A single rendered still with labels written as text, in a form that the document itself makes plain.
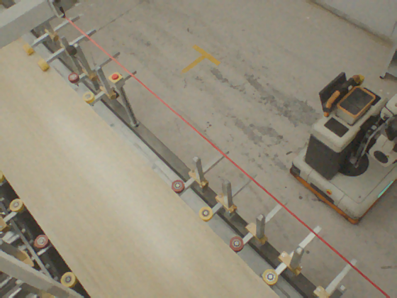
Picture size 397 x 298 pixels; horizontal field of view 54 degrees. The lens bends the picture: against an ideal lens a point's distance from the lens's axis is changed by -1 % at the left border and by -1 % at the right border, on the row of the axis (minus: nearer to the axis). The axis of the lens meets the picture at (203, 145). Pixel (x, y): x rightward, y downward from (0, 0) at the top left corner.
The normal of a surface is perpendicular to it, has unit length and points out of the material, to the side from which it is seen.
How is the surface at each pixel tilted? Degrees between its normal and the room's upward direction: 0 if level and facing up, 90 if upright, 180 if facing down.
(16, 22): 90
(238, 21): 0
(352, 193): 0
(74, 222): 0
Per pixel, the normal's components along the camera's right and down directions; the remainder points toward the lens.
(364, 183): -0.10, -0.52
